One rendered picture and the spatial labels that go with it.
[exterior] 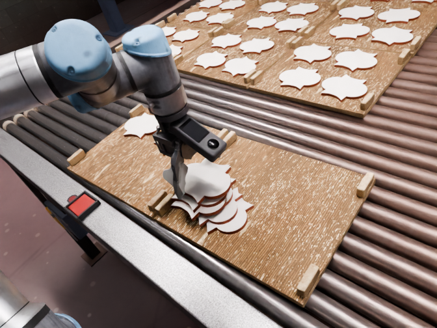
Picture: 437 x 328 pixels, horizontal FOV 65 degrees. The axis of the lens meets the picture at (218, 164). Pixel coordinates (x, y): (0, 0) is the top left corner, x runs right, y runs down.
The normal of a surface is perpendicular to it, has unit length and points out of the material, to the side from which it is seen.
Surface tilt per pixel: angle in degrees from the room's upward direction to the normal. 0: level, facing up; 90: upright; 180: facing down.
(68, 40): 50
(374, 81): 0
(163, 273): 0
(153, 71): 90
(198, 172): 0
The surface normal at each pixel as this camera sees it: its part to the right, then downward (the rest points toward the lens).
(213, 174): -0.22, -0.72
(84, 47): 0.16, -0.03
